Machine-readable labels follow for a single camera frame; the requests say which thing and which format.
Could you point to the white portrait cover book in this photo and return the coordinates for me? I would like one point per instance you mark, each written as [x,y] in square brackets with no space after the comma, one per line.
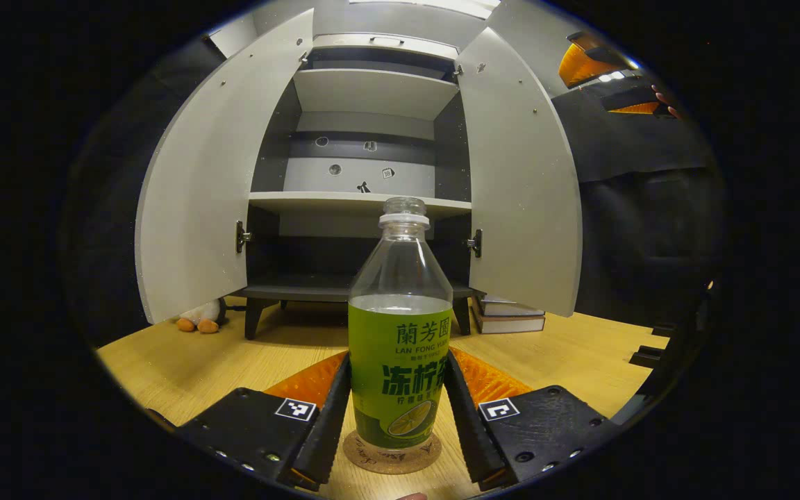
[511,307]

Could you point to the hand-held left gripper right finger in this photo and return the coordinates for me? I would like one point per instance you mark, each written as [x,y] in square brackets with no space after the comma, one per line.
[466,423]

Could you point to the white plush toy orange feet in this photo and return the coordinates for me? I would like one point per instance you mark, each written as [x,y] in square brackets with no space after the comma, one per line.
[202,314]

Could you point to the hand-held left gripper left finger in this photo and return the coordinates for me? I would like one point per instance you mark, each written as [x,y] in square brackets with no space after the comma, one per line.
[330,430]

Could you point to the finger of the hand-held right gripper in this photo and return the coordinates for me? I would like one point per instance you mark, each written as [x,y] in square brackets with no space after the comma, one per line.
[584,66]
[629,97]

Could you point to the grey cabinet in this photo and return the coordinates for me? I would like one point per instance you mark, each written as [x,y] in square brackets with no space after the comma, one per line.
[372,94]

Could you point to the green label plastic bottle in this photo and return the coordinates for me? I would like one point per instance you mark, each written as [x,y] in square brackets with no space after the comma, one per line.
[400,347]

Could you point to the round cork coaster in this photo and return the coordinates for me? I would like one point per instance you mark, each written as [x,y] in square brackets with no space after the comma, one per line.
[372,462]

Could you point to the large ceiling light panel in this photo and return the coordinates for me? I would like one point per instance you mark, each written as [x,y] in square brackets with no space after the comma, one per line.
[455,5]

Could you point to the grey cabinet door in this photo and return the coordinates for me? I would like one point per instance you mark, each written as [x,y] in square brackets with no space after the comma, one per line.
[212,194]
[518,187]

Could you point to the black backdrop cloth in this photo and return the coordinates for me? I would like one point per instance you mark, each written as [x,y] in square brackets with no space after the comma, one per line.
[650,229]
[115,208]

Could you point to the brown cover book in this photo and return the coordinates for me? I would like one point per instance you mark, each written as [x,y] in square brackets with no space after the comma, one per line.
[511,325]

